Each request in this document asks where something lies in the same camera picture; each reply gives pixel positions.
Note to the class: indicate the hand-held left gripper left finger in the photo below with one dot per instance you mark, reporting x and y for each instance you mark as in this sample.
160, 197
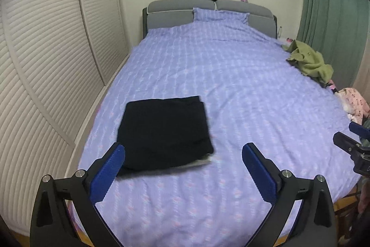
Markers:
105, 174

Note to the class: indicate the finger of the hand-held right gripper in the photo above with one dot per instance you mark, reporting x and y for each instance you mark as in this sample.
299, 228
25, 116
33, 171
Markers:
345, 140
358, 128

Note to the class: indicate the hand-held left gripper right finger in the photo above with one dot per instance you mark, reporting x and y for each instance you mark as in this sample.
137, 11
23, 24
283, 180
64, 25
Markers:
261, 174

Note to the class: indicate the black pants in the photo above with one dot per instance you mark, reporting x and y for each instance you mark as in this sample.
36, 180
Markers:
164, 134

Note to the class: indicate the pink printed quilted jacket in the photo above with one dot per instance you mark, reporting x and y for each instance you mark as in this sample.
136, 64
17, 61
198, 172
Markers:
355, 102

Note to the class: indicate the bed with purple floral sheet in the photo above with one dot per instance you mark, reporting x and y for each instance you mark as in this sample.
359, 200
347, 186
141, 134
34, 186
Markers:
231, 85

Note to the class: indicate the white louvred wardrobe door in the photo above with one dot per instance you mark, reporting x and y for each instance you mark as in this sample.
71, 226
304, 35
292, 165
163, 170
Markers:
99, 18
43, 76

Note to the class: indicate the clear bottle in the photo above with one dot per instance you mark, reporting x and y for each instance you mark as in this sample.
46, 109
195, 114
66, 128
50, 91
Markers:
279, 33

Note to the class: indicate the green curtain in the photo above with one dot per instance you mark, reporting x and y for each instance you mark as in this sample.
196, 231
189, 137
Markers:
329, 4

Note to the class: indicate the purple floral pillow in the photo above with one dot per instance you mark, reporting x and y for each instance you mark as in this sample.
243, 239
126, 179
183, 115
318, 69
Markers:
221, 15

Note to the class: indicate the grey upholstered headboard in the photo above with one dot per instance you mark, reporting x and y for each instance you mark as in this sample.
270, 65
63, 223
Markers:
170, 15

